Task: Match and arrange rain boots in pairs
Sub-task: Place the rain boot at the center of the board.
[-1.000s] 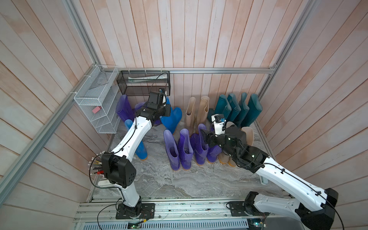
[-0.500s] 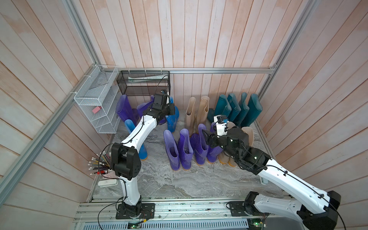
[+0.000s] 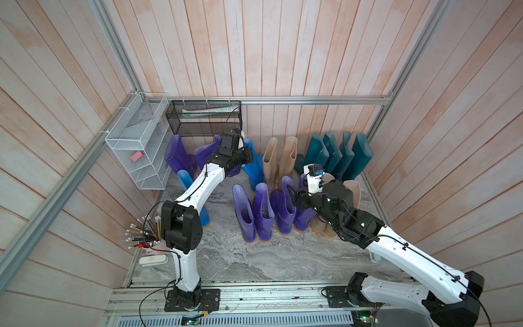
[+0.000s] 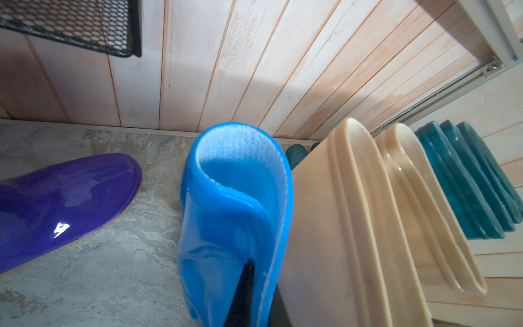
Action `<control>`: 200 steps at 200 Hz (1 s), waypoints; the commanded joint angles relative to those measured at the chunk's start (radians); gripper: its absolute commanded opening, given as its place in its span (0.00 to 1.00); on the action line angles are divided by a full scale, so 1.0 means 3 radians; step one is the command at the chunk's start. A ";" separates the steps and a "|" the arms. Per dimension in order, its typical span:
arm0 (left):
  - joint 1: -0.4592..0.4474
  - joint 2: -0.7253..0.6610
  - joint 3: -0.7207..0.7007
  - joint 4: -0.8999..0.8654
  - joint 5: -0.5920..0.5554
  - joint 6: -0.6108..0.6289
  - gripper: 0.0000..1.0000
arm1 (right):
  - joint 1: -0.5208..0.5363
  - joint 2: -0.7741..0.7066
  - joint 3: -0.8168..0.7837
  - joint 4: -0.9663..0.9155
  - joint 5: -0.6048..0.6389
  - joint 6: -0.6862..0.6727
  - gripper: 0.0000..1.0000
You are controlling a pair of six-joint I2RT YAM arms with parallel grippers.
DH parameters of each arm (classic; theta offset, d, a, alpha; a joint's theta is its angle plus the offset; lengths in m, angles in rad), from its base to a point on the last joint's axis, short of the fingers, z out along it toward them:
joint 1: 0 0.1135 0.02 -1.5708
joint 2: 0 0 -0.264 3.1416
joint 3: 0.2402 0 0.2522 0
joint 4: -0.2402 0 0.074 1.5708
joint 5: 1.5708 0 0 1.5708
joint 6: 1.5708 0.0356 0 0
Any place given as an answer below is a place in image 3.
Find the large beige boot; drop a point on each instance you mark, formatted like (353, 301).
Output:
(354, 186)

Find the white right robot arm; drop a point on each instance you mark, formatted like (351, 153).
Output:
(448, 296)

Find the lilac purple boot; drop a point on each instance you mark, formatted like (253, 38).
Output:
(244, 213)
(282, 205)

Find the small blue boot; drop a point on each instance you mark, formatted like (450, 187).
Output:
(186, 181)

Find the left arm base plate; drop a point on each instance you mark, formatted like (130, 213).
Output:
(198, 300)

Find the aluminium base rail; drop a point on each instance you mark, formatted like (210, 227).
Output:
(144, 300)

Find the black mesh wall basket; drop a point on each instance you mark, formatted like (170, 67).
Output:
(204, 118)

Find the pink eraser block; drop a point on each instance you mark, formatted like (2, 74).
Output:
(137, 155)

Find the white remote left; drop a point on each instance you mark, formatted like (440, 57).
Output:
(155, 260)

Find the pencil bundle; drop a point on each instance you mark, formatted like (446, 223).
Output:
(145, 233)

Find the large blue boot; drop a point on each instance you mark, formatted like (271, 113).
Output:
(254, 170)

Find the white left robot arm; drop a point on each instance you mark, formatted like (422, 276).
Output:
(182, 230)

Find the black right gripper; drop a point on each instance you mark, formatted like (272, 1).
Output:
(302, 197)

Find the vented grille strip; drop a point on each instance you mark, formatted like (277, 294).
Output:
(318, 318)

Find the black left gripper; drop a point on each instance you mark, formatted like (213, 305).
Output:
(248, 155)

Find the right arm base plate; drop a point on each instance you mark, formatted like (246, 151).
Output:
(345, 297)

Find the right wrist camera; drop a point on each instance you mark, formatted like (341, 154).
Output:
(314, 177)

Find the white wire wall shelf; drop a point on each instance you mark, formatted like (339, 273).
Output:
(140, 127)

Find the large purple boot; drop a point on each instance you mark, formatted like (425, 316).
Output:
(303, 217)

